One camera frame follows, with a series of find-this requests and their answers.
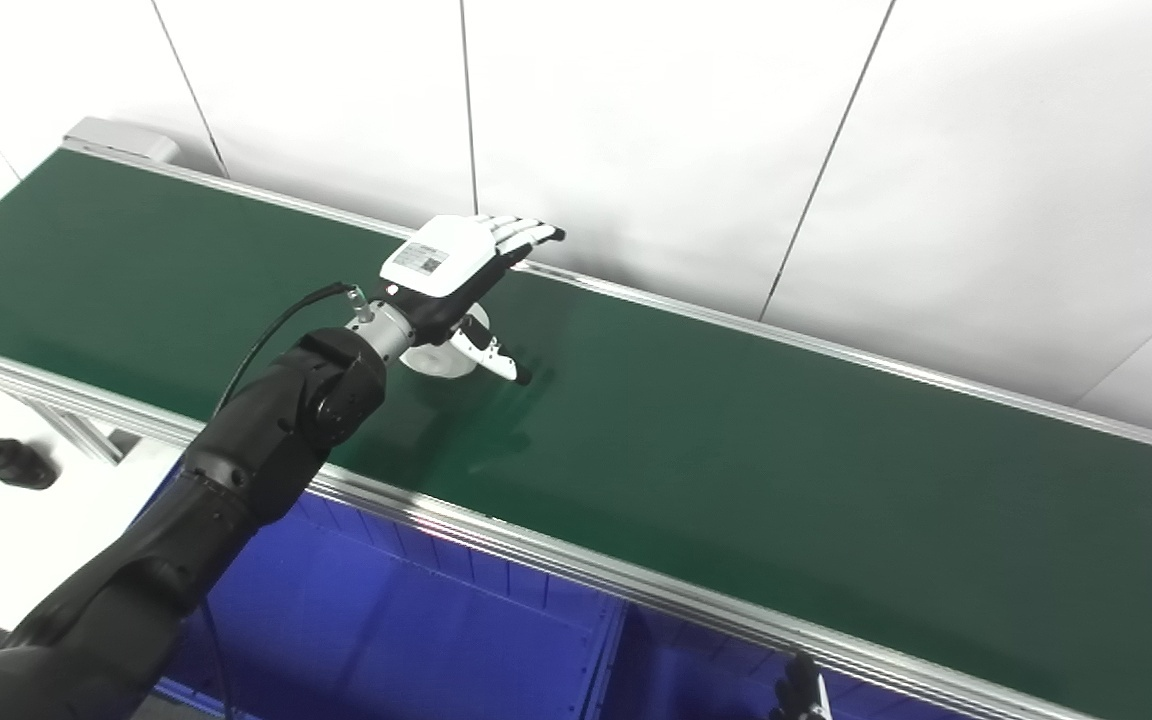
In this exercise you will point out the blue plastic bin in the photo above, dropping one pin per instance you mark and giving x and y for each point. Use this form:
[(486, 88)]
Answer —
[(386, 620), (696, 670)]

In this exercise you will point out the green conveyor belt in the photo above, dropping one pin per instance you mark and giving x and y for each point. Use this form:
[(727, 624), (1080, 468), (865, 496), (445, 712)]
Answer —
[(786, 470), (556, 560)]

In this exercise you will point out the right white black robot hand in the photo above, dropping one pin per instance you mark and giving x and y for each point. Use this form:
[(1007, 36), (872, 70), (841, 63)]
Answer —
[(798, 695)]

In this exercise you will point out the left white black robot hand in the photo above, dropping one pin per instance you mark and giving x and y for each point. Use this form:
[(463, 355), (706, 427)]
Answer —
[(441, 262)]

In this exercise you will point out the white round plastic part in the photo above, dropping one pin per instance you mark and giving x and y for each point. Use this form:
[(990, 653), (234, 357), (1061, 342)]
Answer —
[(436, 360)]

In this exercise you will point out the black plastic part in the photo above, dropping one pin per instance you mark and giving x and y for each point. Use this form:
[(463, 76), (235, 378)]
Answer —
[(16, 463)]

